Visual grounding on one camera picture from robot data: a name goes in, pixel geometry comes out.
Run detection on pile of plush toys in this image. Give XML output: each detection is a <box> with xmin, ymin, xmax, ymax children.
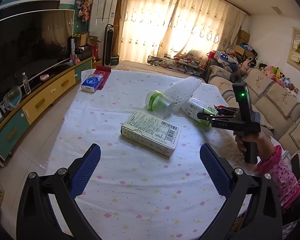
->
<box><xmin>239</xmin><ymin>57</ymin><xmax>299</xmax><ymax>98</ymax></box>

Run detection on white dotted tablecloth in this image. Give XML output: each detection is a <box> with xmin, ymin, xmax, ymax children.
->
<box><xmin>47</xmin><ymin>70</ymin><xmax>255</xmax><ymax>239</ymax></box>

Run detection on beige fabric sofa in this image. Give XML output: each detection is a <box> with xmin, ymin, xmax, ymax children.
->
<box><xmin>207</xmin><ymin>64</ymin><xmax>300</xmax><ymax>156</ymax></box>

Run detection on white foam fruit net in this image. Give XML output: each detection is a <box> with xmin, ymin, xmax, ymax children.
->
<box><xmin>163</xmin><ymin>76</ymin><xmax>202</xmax><ymax>113</ymax></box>

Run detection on person's right hand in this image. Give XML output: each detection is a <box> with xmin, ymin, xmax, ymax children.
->
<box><xmin>233</xmin><ymin>132</ymin><xmax>274</xmax><ymax>161</ymax></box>

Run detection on pink sleeved right forearm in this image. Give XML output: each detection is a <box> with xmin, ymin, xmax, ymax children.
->
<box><xmin>257</xmin><ymin>145</ymin><xmax>300</xmax><ymax>210</ymax></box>

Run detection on clear green lidded cup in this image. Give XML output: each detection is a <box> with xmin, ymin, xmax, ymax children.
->
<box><xmin>145</xmin><ymin>90</ymin><xmax>175</xmax><ymax>118</ymax></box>

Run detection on cream embroidered curtains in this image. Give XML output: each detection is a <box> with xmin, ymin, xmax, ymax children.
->
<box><xmin>116</xmin><ymin>0</ymin><xmax>246</xmax><ymax>63</ymax></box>

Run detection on pile of books and toys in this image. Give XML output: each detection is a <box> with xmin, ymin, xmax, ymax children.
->
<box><xmin>147</xmin><ymin>55</ymin><xmax>209</xmax><ymax>78</ymax></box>

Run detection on artificial flower wall decoration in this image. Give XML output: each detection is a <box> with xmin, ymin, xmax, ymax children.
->
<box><xmin>76</xmin><ymin>0</ymin><xmax>93</xmax><ymax>22</ymax></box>

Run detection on large flat screen television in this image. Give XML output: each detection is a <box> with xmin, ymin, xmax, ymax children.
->
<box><xmin>0</xmin><ymin>9</ymin><xmax>75</xmax><ymax>102</ymax></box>

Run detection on clear water bottle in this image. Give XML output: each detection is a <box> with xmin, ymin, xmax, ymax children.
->
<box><xmin>22</xmin><ymin>73</ymin><xmax>31</xmax><ymax>95</ymax></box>

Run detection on white standing air conditioner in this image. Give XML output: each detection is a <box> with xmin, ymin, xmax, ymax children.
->
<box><xmin>89</xmin><ymin>0</ymin><xmax>117</xmax><ymax>59</ymax></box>

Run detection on yellow green tv cabinet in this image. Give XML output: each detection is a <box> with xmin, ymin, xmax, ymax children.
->
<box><xmin>0</xmin><ymin>56</ymin><xmax>95</xmax><ymax>166</ymax></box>

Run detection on glass bowl on cabinet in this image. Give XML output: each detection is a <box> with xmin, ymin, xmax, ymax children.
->
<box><xmin>4</xmin><ymin>86</ymin><xmax>22</xmax><ymax>111</ymax></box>

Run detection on green white carton box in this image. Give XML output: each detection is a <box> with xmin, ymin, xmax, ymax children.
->
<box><xmin>121</xmin><ymin>110</ymin><xmax>181</xmax><ymax>157</ymax></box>

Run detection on black tower fan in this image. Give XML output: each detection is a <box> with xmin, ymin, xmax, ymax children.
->
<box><xmin>103</xmin><ymin>24</ymin><xmax>114</xmax><ymax>66</ymax></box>

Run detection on blue tissue pack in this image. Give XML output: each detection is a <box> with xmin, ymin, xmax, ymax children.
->
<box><xmin>81</xmin><ymin>74</ymin><xmax>103</xmax><ymax>93</ymax></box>

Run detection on red envelope box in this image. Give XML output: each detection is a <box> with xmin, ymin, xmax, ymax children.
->
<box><xmin>94</xmin><ymin>66</ymin><xmax>111</xmax><ymax>90</ymax></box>

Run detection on red snack wrapper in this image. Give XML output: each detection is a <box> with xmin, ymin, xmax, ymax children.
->
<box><xmin>214</xmin><ymin>105</ymin><xmax>227</xmax><ymax>111</ymax></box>

